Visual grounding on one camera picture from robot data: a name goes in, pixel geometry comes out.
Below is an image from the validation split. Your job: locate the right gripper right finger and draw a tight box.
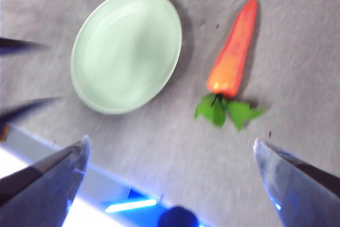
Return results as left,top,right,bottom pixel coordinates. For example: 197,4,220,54
253,138,340,227

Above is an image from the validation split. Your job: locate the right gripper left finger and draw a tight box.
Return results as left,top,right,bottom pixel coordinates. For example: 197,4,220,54
0,134,91,227

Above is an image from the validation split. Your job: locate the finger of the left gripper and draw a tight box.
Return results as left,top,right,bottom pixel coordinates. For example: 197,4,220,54
0,37,50,54
0,96,63,125

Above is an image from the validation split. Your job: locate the green plate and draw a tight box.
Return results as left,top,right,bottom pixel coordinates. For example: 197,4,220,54
70,0,183,115

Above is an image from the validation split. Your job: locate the orange carrot with green leaves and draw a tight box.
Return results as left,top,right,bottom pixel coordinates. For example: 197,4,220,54
193,0,266,132

